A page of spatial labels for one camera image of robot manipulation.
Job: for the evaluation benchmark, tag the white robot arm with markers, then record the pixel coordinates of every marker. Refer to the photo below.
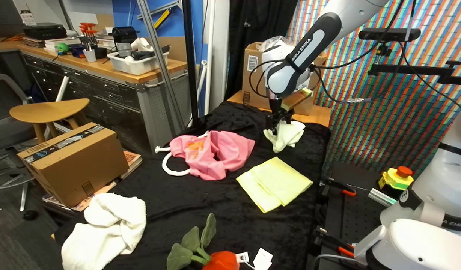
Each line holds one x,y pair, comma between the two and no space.
285,70

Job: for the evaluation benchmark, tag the black camera on stand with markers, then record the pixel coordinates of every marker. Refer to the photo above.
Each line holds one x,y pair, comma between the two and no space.
393,34

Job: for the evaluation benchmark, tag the cardboard box behind table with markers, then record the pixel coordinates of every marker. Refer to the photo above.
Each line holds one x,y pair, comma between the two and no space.
255,82

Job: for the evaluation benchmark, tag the cardboard box on floor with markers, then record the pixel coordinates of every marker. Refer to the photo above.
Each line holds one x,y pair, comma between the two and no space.
74,165

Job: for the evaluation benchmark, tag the white plastic bin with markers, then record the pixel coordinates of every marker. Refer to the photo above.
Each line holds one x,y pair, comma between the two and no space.
133,66

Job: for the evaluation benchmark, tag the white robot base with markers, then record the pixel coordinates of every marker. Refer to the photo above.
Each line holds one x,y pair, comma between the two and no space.
423,231

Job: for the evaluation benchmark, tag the yellow red emergency stop button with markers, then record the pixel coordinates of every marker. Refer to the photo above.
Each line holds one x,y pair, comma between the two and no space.
399,178

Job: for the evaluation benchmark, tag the wooden stool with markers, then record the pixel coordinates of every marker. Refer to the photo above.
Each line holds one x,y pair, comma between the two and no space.
44,114

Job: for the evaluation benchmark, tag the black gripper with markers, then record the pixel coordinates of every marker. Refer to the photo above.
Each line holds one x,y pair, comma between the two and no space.
279,114

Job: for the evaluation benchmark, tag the wooden workbench with drawers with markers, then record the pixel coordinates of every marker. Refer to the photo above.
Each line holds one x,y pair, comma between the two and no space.
145,109

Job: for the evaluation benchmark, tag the pale green white cloth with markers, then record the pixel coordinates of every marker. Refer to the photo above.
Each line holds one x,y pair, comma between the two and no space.
285,135

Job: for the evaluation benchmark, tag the orange handled tool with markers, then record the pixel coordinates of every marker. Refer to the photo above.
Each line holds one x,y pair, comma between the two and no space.
343,187

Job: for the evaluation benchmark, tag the pink cloth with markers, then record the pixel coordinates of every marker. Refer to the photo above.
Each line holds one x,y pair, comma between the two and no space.
213,154

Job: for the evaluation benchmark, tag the yellow microfiber cloth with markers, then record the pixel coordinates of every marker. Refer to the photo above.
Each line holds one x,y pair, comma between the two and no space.
273,183

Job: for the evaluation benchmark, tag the white terry towel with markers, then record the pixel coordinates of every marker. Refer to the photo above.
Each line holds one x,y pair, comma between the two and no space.
113,226

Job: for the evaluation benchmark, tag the white toy label tag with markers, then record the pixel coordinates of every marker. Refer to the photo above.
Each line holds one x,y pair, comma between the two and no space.
264,259

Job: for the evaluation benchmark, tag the red plush radish toy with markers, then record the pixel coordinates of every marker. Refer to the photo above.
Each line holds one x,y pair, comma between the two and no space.
193,247

